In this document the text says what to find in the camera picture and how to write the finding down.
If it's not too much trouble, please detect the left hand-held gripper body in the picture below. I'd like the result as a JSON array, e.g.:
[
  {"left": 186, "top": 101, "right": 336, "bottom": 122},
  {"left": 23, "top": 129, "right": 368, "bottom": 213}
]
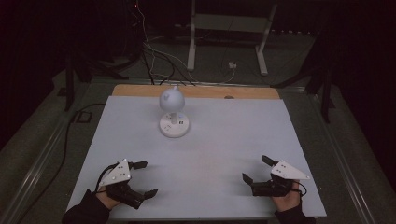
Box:
[{"left": 98, "top": 159, "right": 146, "bottom": 210}]

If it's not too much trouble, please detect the grey metal stand frame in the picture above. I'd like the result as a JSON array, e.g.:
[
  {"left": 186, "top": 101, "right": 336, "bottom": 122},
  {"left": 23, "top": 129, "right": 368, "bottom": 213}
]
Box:
[{"left": 186, "top": 0, "right": 278, "bottom": 77}]

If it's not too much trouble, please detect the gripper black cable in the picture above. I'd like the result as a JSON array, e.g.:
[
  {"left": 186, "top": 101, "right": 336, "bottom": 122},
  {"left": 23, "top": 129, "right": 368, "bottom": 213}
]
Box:
[
  {"left": 292, "top": 181, "right": 308, "bottom": 197},
  {"left": 93, "top": 163, "right": 117, "bottom": 194}
]

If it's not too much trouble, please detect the black tripod stand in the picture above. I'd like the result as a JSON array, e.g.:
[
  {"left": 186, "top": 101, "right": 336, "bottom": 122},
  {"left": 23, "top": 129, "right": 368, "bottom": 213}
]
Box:
[
  {"left": 63, "top": 46, "right": 141, "bottom": 112},
  {"left": 270, "top": 46, "right": 336, "bottom": 124}
]

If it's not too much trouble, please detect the person's right hand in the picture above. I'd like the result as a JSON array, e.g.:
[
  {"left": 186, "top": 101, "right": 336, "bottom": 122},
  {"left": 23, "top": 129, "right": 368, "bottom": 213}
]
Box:
[{"left": 272, "top": 180, "right": 302, "bottom": 213}]

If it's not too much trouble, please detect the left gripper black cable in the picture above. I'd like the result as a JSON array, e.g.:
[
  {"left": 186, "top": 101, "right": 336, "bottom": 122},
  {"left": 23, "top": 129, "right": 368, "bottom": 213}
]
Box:
[{"left": 93, "top": 163, "right": 117, "bottom": 194}]

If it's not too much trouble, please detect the person's left hand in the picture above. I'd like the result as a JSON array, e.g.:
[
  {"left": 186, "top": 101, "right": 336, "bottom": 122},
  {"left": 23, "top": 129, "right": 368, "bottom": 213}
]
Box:
[{"left": 95, "top": 186, "right": 121, "bottom": 210}]

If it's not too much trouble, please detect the white round-head desk lamp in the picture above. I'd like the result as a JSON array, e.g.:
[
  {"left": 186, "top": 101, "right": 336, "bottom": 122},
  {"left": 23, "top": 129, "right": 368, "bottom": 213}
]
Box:
[{"left": 159, "top": 85, "right": 191, "bottom": 139}]

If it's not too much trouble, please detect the bundle of black cables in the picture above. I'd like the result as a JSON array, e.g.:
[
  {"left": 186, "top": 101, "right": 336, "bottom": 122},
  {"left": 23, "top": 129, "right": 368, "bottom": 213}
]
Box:
[{"left": 140, "top": 43, "right": 196, "bottom": 87}]

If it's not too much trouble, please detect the white cable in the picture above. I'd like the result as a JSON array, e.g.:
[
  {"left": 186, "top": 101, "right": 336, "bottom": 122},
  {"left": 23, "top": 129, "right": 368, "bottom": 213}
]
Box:
[{"left": 135, "top": 1, "right": 238, "bottom": 85}]

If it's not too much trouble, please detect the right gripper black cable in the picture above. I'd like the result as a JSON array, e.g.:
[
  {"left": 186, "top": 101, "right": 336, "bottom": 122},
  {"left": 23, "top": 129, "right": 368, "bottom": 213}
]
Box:
[{"left": 292, "top": 181, "right": 308, "bottom": 197}]

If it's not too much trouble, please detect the black floor socket box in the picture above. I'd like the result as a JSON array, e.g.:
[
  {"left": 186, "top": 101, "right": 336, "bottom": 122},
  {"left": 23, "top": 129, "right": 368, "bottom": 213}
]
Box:
[{"left": 71, "top": 110, "right": 93, "bottom": 124}]

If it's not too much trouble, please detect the long black floor cable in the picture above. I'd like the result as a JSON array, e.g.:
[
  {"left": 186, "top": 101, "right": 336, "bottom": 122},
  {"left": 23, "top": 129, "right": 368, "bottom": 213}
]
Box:
[{"left": 14, "top": 103, "right": 106, "bottom": 224}]

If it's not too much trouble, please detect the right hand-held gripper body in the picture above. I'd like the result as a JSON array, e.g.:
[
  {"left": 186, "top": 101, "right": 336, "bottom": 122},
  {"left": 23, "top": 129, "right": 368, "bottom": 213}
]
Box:
[{"left": 250, "top": 160, "right": 311, "bottom": 198}]

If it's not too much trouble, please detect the white table mat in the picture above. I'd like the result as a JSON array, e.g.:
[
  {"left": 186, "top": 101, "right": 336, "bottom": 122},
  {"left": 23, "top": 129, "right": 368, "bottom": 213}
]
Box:
[{"left": 66, "top": 95, "right": 328, "bottom": 220}]

